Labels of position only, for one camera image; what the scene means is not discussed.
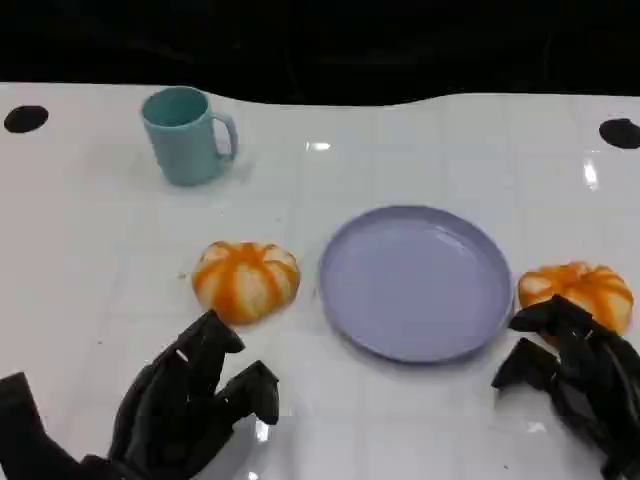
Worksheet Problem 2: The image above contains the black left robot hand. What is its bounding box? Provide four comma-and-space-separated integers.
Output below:
0, 309, 280, 480

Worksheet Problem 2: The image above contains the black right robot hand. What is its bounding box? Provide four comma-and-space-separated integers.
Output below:
491, 294, 640, 480

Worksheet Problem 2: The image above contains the orange and white bread roll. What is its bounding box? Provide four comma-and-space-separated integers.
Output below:
191, 240, 302, 325
517, 260, 635, 337

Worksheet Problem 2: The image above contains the lilac plate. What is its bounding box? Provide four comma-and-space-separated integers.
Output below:
318, 205, 515, 364

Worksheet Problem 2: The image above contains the pale green mug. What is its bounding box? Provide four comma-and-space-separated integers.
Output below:
140, 85, 239, 187

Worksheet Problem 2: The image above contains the black backdrop cloth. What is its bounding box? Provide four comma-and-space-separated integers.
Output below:
0, 0, 640, 107

